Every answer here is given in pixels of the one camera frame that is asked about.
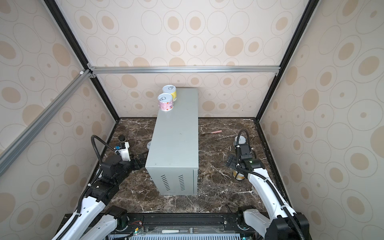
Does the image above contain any yellow can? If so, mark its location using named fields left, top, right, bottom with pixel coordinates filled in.
left=162, top=85, right=177, bottom=102
left=233, top=170, right=245, bottom=181

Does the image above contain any pink can front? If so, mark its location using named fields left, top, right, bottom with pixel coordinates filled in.
left=158, top=93, right=174, bottom=112

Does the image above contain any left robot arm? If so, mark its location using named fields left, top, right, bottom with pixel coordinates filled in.
left=53, top=135, right=148, bottom=240

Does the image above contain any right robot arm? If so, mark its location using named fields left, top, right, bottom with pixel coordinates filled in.
left=226, top=129, right=310, bottom=240

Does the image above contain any white can right rear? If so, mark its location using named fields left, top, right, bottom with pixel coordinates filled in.
left=234, top=136, right=247, bottom=147

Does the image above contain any small dark jar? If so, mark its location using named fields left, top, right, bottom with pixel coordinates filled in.
left=118, top=135, right=126, bottom=143

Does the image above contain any grey metal cabinet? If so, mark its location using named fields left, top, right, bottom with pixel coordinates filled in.
left=146, top=88, right=199, bottom=196

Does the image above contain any horizontal aluminium bar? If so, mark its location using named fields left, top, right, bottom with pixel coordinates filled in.
left=91, top=66, right=280, bottom=74

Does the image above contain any diagonal aluminium bar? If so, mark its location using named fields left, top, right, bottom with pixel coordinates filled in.
left=1, top=70, right=91, bottom=175

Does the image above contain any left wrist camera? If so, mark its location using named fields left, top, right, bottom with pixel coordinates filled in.
left=115, top=142, right=131, bottom=162

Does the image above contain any pink handled tool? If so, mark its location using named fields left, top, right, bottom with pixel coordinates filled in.
left=205, top=130, right=222, bottom=135

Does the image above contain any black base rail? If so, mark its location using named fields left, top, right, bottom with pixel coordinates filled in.
left=104, top=212, right=264, bottom=240

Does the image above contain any white handled fork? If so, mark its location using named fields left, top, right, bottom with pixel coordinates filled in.
left=162, top=228, right=199, bottom=234

